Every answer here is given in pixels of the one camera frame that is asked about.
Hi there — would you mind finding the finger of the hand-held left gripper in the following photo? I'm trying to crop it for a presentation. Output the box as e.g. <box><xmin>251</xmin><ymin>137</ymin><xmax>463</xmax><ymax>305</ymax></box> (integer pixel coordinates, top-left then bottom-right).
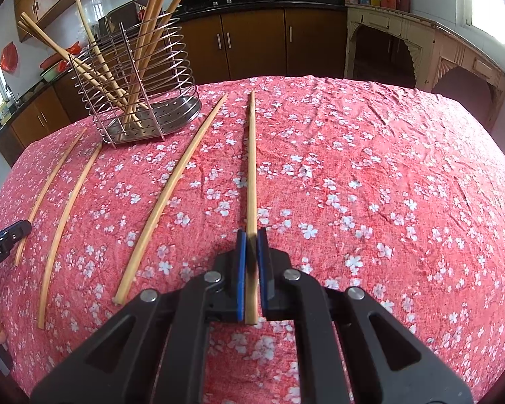
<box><xmin>0</xmin><ymin>220</ymin><xmax>32</xmax><ymax>253</ymax></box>

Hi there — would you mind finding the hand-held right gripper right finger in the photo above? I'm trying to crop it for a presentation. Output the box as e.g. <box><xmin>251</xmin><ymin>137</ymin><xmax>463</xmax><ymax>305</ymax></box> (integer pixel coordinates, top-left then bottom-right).
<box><xmin>256</xmin><ymin>228</ymin><xmax>474</xmax><ymax>404</ymax></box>

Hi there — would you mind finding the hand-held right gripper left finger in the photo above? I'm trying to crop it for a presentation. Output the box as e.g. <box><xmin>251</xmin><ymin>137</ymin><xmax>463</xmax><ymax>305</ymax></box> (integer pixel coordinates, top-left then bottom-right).
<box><xmin>29</xmin><ymin>231</ymin><xmax>248</xmax><ymax>404</ymax></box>

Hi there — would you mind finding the steel wire utensil holder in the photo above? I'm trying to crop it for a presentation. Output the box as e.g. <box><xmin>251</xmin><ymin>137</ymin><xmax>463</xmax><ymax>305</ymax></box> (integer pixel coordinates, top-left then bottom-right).
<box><xmin>69</xmin><ymin>12</ymin><xmax>203</xmax><ymax>149</ymax></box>

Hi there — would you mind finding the red floral tablecloth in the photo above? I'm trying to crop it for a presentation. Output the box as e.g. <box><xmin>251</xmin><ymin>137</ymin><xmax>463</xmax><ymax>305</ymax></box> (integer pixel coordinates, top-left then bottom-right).
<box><xmin>0</xmin><ymin>75</ymin><xmax>505</xmax><ymax>404</ymax></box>

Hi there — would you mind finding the green basin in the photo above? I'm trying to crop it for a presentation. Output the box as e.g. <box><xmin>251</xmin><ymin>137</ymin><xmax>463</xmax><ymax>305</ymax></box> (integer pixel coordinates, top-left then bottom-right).
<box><xmin>42</xmin><ymin>63</ymin><xmax>72</xmax><ymax>82</ymax></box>

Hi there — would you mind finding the hanging red plastic bag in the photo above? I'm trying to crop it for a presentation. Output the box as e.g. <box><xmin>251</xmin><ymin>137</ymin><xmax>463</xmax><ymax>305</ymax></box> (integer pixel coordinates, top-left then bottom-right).
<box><xmin>0</xmin><ymin>42</ymin><xmax>18</xmax><ymax>72</ymax></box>

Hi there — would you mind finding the red basin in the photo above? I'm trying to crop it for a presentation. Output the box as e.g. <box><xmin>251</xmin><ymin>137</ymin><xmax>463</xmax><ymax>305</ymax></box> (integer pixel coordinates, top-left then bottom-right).
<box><xmin>40</xmin><ymin>53</ymin><xmax>74</xmax><ymax>70</ymax></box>

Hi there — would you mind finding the dark cutting board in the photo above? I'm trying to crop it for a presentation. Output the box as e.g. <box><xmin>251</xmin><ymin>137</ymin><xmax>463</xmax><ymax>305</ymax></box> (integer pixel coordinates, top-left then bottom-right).
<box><xmin>99</xmin><ymin>2</ymin><xmax>146</xmax><ymax>36</ymax></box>

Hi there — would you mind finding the black kitchen countertop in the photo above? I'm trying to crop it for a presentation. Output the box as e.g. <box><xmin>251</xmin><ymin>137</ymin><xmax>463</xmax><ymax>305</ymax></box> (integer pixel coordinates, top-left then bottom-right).
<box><xmin>0</xmin><ymin>0</ymin><xmax>348</xmax><ymax>144</ymax></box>

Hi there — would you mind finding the cream wooden side table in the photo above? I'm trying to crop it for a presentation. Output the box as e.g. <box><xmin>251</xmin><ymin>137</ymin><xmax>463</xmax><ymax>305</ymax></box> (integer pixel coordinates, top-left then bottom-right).
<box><xmin>346</xmin><ymin>4</ymin><xmax>505</xmax><ymax>131</ymax></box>

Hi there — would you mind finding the wooden wall cabinet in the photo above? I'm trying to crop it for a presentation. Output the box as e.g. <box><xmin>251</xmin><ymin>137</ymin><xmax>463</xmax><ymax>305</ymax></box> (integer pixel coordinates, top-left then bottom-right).
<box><xmin>12</xmin><ymin>0</ymin><xmax>123</xmax><ymax>43</ymax></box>

